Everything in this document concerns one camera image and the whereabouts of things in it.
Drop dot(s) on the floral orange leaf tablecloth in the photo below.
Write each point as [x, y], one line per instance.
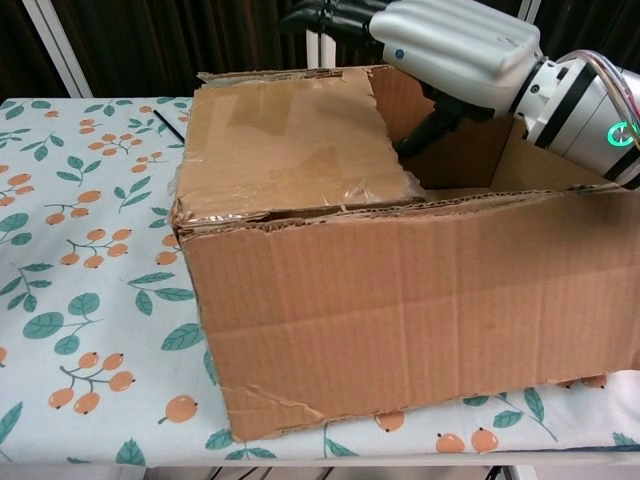
[100, 300]

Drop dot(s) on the brown cardboard box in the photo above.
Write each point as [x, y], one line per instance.
[400, 300]

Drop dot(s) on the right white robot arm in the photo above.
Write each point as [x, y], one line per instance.
[585, 115]

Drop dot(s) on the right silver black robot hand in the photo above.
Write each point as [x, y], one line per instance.
[450, 45]

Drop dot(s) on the white partition frame post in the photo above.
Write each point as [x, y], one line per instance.
[57, 45]
[529, 10]
[320, 50]

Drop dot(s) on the thin black stick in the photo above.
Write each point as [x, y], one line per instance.
[170, 127]

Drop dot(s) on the dark pleated curtain panel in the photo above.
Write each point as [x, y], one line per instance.
[590, 25]
[355, 50]
[200, 40]
[25, 60]

